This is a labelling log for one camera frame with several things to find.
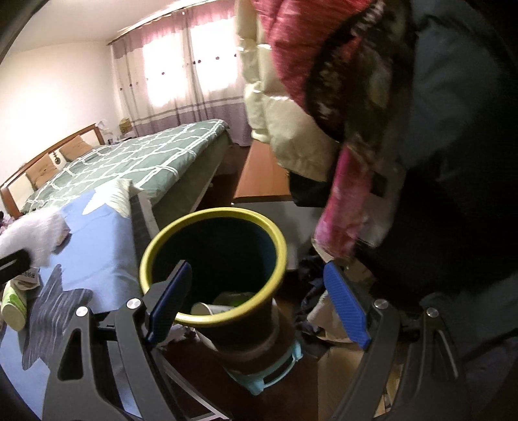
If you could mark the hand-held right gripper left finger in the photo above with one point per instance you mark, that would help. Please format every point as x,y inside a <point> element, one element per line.
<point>168,303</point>

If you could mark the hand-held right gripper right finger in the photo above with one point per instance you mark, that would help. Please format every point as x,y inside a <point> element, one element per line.
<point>348,307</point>

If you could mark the yellow rimmed dark trash bin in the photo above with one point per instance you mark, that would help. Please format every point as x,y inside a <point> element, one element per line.
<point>243,340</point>

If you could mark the person's left forearm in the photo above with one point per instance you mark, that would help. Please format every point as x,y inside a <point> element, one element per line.
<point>32,234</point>

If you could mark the printed paper wrapper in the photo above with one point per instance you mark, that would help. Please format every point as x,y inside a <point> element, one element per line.
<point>28,279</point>

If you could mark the white paper cup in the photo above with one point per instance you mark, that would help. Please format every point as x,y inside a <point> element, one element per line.
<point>202,309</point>

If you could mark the green paper cup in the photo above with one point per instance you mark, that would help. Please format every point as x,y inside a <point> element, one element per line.
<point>14,307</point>

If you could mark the green wrapper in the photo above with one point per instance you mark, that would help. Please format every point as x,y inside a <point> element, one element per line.
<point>234,298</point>

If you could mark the blue star print tablecloth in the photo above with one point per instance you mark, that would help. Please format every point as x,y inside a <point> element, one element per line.
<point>101,251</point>

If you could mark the brown pillow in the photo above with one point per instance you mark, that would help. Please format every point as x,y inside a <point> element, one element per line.
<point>42,172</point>
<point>77,149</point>

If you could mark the pink floral cloth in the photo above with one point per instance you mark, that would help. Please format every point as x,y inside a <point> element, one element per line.
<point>352,202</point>

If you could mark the wooden bed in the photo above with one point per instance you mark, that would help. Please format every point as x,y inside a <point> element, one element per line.
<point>60,139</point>

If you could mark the green checkered duvet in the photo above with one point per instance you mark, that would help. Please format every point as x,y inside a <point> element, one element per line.
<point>133,162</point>

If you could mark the wooden desk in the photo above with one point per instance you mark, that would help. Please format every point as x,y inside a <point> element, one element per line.
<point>263,174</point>

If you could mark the yellowish box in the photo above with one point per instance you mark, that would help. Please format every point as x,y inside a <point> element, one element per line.
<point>125,124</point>

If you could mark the dark blue jacket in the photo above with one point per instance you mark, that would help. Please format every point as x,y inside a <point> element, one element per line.
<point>457,162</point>

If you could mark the pink white curtain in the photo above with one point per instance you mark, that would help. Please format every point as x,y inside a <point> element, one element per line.
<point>170,101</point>

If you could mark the red knit garment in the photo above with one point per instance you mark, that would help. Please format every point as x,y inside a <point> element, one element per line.
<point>299,48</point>

